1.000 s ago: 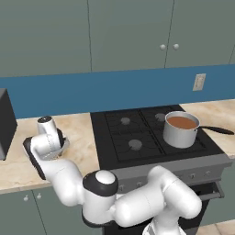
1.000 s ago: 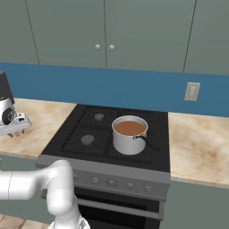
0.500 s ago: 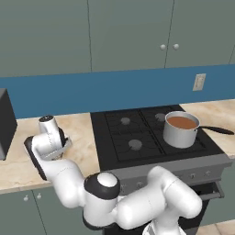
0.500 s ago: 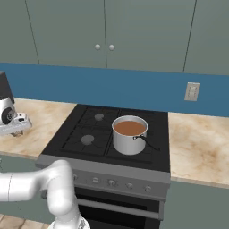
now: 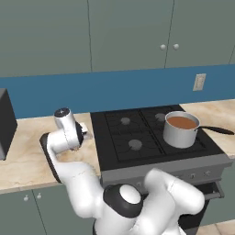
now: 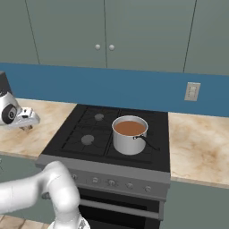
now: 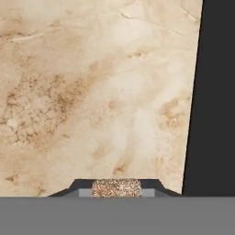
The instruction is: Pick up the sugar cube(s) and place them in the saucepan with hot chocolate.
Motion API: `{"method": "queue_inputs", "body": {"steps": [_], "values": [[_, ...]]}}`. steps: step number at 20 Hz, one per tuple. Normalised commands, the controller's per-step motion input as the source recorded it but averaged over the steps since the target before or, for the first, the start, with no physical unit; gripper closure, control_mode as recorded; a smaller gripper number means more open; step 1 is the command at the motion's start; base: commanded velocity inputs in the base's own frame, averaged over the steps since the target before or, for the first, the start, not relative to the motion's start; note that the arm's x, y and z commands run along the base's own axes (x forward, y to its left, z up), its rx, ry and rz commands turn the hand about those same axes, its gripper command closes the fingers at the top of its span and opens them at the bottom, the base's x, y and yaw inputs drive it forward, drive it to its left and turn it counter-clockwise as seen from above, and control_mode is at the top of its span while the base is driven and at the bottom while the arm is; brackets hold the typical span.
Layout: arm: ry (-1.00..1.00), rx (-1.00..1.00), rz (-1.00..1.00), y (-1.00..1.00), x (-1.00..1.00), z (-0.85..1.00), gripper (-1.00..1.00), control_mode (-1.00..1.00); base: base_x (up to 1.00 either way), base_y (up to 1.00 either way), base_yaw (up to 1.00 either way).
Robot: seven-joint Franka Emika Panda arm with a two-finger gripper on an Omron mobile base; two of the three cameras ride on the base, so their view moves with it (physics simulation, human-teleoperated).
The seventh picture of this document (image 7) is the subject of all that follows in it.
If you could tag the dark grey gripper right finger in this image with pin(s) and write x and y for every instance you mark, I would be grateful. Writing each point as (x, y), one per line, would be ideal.
(151, 187)

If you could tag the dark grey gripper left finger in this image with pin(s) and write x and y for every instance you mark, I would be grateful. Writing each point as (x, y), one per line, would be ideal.
(80, 187)

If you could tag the brown speckled sugar cube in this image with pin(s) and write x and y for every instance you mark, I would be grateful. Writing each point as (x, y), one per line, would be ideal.
(116, 188)

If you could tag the black hob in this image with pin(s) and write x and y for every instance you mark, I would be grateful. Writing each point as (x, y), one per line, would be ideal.
(211, 101)

